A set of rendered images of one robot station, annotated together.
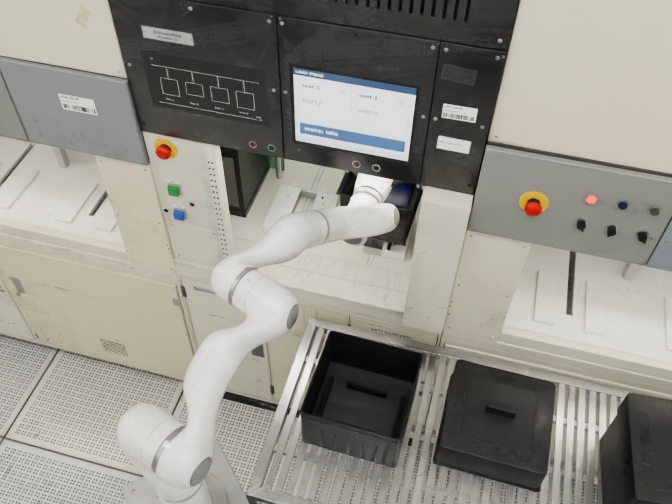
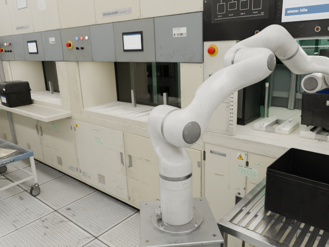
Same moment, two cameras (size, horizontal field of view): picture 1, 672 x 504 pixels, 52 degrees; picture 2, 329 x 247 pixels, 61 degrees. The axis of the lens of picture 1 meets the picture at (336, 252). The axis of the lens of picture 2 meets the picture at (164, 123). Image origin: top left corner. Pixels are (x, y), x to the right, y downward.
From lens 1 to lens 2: 121 cm
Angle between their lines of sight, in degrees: 40
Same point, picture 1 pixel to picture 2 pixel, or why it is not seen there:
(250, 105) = (259, 6)
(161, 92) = (216, 12)
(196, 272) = (213, 138)
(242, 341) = (236, 68)
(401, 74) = not seen: outside the picture
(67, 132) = (172, 51)
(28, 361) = (121, 212)
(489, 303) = not seen: outside the picture
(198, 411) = (199, 96)
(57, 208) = not seen: hidden behind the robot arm
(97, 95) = (188, 23)
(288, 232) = (274, 26)
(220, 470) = (202, 208)
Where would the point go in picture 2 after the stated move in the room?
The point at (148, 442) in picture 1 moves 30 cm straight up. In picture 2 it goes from (164, 111) to (160, 14)
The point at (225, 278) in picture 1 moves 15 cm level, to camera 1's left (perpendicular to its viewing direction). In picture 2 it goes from (232, 50) to (196, 51)
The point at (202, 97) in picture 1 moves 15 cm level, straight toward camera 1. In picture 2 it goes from (235, 9) to (236, 5)
